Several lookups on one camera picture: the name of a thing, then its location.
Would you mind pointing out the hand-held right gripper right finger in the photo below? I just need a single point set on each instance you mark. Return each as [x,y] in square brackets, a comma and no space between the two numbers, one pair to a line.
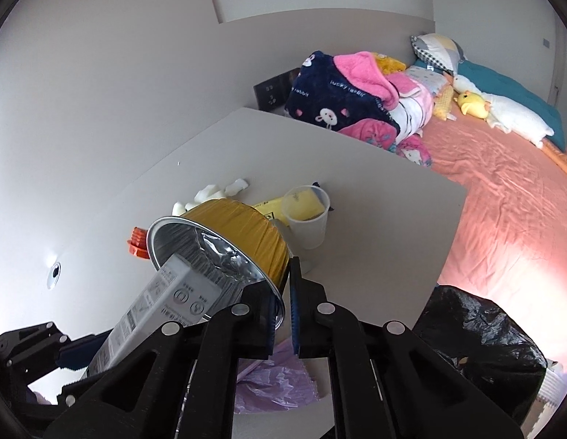
[295,315]

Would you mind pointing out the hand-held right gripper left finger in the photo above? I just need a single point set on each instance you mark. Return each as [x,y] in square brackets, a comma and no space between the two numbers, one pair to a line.
[268,324]

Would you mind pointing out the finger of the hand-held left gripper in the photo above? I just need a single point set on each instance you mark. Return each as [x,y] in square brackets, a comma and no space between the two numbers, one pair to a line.
[80,352]

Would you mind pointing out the purple plastic bag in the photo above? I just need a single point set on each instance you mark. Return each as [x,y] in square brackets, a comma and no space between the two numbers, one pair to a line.
[274,384]

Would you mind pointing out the gold foil bowl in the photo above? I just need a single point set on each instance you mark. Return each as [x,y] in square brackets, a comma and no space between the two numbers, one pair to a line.
[237,233]

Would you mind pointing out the white printed carton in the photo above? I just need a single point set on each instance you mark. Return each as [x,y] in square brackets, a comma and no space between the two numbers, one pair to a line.
[173,292]

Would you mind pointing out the yellow packet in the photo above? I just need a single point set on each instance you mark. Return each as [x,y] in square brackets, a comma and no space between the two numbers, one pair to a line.
[270,210]

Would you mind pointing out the orange bottle cap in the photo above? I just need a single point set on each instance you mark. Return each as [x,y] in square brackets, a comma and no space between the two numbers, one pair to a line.
[138,243]

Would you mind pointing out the white tissue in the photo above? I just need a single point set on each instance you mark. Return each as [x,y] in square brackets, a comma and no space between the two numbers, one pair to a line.
[237,184]
[208,194]
[180,208]

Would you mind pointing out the black bagged trash bin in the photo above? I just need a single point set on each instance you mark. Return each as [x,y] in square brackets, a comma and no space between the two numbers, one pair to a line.
[471,338]

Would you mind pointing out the clear plastic cup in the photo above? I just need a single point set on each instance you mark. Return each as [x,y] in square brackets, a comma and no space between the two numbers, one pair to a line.
[306,228]

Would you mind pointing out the white bedside table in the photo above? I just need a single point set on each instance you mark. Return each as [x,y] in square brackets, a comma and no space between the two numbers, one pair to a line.
[356,201]

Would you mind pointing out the navy rabbit print blanket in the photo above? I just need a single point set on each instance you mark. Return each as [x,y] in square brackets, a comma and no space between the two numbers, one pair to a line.
[324,96]

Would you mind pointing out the bed with pink sheet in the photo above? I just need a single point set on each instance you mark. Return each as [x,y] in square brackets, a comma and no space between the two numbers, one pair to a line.
[494,192]

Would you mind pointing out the white pink cartoon blanket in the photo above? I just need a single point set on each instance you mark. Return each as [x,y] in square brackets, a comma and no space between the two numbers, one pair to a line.
[414,109]

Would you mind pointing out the yellow dotted long pillow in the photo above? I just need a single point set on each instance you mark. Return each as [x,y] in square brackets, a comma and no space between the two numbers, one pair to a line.
[443,103]

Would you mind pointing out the yellow plush blanket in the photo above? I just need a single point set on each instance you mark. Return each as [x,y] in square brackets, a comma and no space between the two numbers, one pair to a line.
[389,63]

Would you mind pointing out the light dotted pillow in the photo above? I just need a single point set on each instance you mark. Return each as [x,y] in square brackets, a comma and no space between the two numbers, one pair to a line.
[427,80]

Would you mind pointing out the yellow duck plush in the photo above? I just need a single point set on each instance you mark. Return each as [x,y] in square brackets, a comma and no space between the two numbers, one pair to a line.
[471,104]

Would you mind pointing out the patchwork pillow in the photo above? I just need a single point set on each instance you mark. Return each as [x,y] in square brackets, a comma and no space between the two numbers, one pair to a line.
[436,52]

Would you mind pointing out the white goose plush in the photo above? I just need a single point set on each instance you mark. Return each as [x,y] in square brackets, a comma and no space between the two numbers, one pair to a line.
[516,114]

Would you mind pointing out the teal pillow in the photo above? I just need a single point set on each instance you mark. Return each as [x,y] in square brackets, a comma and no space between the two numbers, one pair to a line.
[507,84]

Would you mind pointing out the black wall socket panel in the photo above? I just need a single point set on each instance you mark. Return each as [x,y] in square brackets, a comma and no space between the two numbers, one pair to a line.
[270,93]

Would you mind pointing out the grey wall switch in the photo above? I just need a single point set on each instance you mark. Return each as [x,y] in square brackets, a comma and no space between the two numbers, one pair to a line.
[547,42]

